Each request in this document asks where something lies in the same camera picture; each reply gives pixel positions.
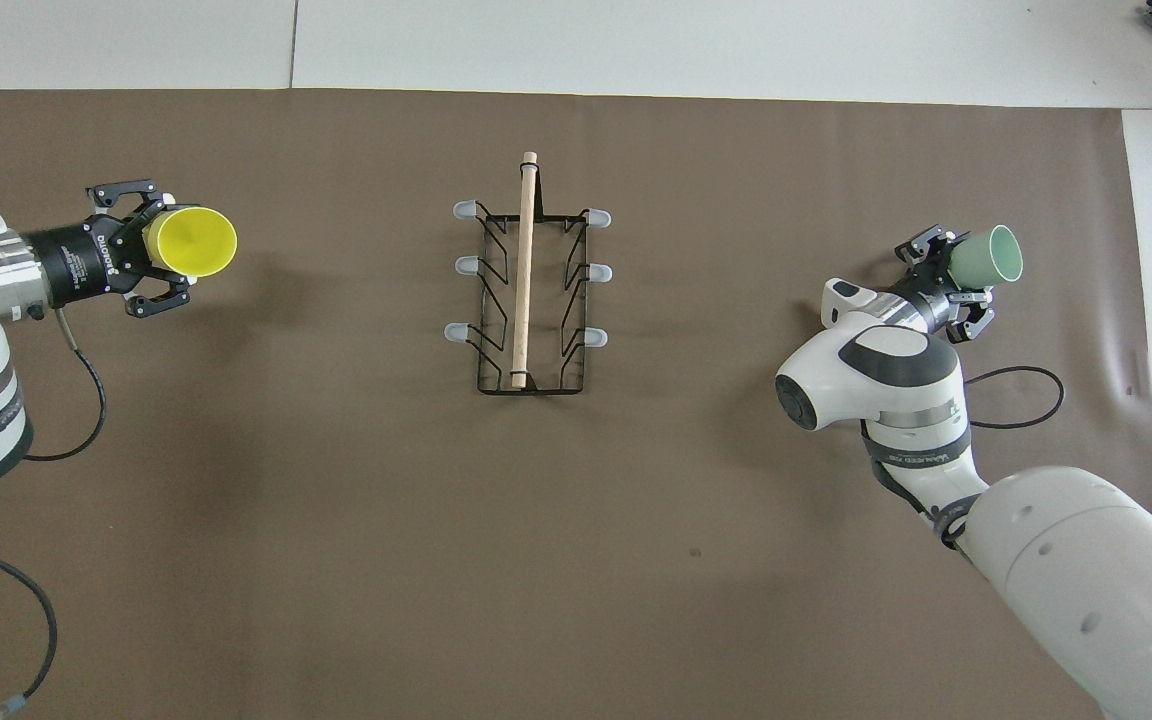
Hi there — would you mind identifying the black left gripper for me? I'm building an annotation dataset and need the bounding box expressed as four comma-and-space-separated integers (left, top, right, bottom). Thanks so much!
24, 180, 193, 320

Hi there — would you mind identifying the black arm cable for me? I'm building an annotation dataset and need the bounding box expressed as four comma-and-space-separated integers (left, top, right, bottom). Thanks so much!
0, 305, 107, 720
961, 366, 1065, 429

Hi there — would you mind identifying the pale green plastic cup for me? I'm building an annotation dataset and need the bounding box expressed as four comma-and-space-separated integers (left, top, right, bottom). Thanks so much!
948, 224, 1024, 291

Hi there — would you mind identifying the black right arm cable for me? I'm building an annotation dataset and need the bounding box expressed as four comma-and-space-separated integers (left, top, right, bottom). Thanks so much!
961, 366, 1065, 429

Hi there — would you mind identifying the black wire cup rack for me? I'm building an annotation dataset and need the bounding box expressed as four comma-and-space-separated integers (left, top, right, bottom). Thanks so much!
444, 151, 613, 397

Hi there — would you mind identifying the yellow plastic cup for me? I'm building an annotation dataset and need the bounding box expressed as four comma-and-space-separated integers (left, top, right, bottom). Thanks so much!
143, 206, 238, 279

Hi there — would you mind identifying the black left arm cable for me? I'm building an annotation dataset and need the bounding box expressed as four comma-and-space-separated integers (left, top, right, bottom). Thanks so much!
0, 305, 107, 720

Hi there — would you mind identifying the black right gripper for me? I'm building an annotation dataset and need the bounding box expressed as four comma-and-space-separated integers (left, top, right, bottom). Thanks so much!
886, 225, 997, 344

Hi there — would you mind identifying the brown paper table mat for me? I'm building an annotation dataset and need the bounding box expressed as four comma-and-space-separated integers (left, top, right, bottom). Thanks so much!
0, 88, 1152, 720

